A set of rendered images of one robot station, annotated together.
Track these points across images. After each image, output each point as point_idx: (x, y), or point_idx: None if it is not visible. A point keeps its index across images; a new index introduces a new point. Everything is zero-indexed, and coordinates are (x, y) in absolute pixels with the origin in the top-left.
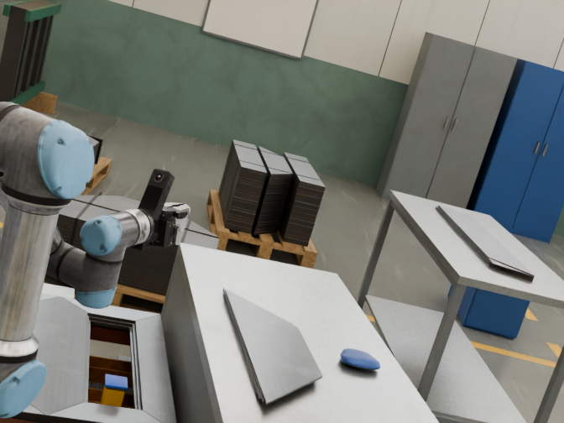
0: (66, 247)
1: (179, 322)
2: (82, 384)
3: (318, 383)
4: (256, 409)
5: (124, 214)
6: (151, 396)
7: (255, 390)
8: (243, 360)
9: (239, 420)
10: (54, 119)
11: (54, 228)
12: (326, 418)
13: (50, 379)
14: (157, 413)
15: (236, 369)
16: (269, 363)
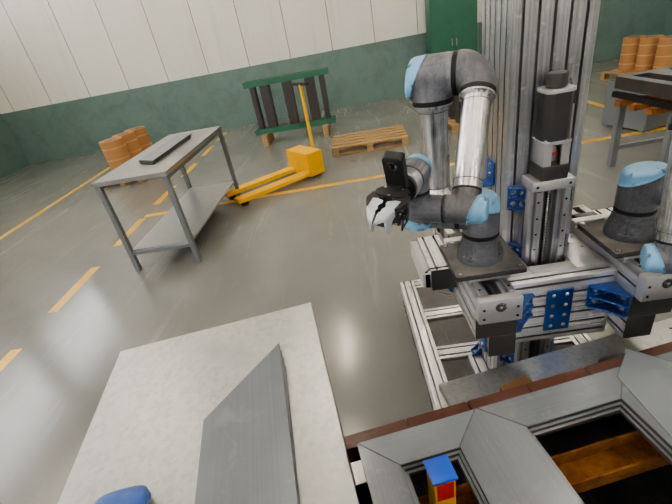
0: (449, 194)
1: None
2: (479, 480)
3: None
4: (287, 348)
5: (407, 163)
6: (400, 500)
7: (285, 369)
8: (293, 425)
9: (302, 330)
10: (429, 54)
11: (419, 123)
12: (224, 367)
13: (514, 470)
14: (384, 467)
15: (303, 400)
16: (264, 409)
